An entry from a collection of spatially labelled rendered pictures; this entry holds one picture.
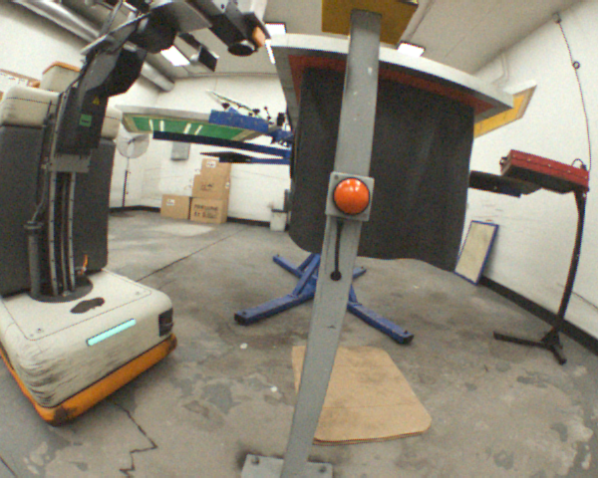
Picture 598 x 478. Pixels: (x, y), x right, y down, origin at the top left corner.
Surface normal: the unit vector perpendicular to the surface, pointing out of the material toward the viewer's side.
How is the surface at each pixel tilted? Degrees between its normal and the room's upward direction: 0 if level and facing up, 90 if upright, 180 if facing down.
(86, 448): 0
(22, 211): 90
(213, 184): 90
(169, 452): 0
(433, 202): 91
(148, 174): 90
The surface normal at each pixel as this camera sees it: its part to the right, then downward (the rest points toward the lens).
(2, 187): 0.96, 0.17
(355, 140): -0.05, 0.14
